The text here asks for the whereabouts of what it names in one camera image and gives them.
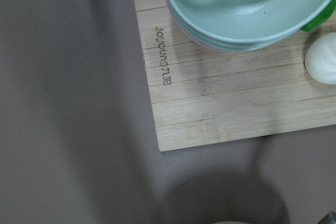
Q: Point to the bamboo cutting board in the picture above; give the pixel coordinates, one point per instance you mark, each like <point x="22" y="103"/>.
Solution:
<point x="200" y="96"/>

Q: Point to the stacked green bowls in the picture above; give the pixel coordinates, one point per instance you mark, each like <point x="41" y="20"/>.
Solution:
<point x="242" y="25"/>

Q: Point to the green lime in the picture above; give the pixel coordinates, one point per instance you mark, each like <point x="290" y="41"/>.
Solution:
<point x="322" y="17"/>

